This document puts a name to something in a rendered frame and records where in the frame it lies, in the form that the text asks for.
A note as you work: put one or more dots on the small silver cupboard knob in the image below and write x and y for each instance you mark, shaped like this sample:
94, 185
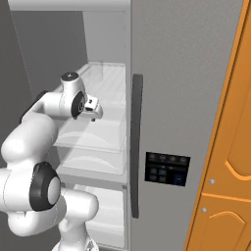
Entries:
212, 180
204, 209

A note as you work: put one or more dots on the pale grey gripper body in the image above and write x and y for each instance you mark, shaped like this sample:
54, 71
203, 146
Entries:
95, 113

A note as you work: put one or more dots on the white translucent fridge drawer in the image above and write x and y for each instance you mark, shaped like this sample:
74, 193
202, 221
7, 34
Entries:
111, 209

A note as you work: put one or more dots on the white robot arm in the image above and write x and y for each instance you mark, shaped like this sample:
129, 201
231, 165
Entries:
29, 143

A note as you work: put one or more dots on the grey open fridge door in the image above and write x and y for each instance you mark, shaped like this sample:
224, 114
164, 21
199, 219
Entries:
13, 65

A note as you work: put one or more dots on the clear shallow fridge bin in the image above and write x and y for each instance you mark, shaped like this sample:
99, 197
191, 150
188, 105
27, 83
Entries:
98, 163

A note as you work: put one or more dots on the grey closed fridge door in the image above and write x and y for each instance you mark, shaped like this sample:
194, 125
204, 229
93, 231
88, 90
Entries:
183, 81

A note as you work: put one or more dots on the tall orange cupboard door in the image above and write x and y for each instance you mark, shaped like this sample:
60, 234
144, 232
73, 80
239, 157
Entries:
238, 114

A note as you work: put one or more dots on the grey fridge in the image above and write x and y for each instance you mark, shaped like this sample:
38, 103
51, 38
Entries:
104, 36

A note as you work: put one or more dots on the short orange cupboard door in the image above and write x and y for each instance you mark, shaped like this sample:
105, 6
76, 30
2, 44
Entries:
225, 228

